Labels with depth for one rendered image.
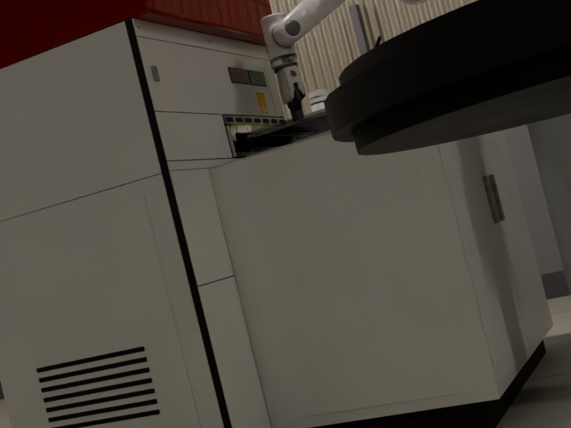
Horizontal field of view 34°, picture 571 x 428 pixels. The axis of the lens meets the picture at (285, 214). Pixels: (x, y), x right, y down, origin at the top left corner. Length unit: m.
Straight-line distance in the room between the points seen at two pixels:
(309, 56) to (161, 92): 2.55
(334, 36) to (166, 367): 2.79
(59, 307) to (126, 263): 0.25
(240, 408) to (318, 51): 2.81
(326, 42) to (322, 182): 2.55
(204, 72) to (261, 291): 0.65
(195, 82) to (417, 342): 0.93
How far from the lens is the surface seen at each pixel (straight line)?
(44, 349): 2.63
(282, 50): 2.77
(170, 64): 2.50
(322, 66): 4.87
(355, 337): 2.39
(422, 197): 2.29
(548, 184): 2.48
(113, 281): 2.46
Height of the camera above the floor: 0.59
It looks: 1 degrees up
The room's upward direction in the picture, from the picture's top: 14 degrees counter-clockwise
